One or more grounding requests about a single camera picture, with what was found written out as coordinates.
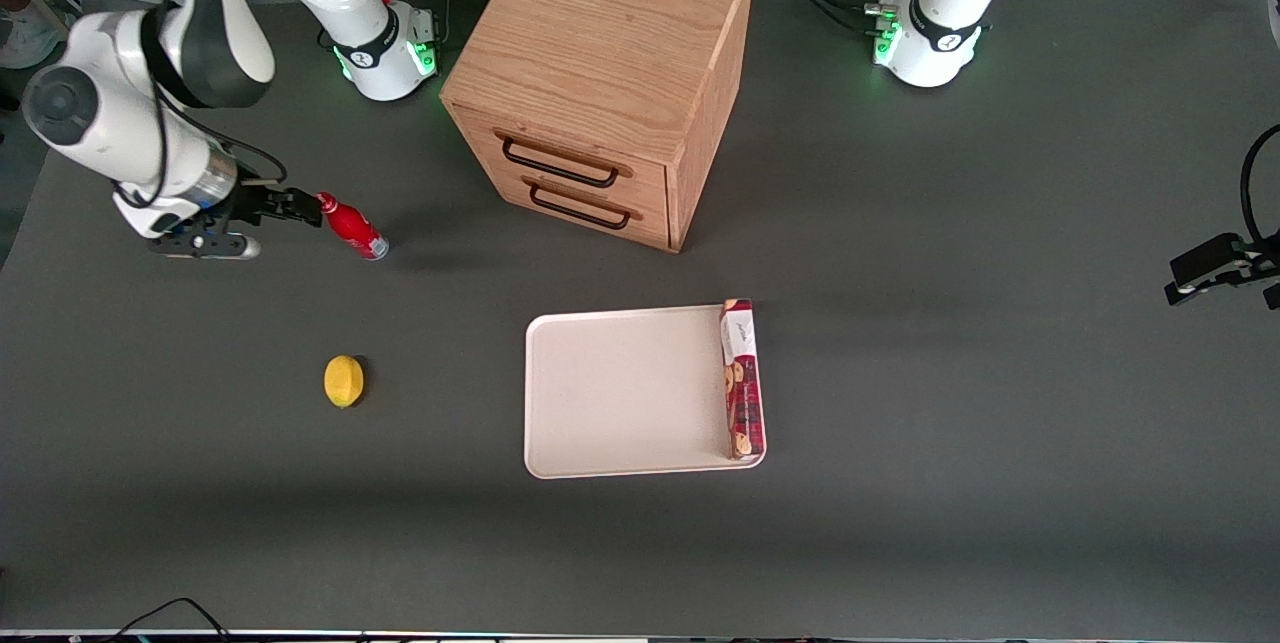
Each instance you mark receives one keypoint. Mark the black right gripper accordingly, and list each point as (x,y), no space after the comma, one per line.
(250,204)

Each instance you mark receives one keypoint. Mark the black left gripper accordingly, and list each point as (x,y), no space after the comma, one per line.
(1213,265)

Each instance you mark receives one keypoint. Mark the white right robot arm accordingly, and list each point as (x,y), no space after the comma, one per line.
(100,123)

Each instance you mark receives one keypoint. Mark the white rectangular tray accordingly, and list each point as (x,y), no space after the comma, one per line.
(625,393)

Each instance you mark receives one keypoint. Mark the yellow lemon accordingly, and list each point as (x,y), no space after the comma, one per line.
(344,381)

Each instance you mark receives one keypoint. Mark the white sneaker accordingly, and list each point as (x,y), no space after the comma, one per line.
(25,33)

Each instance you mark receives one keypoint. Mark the wooden drawer cabinet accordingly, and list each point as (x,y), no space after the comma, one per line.
(600,53)

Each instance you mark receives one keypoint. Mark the red cookie box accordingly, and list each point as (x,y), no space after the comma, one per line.
(742,378)

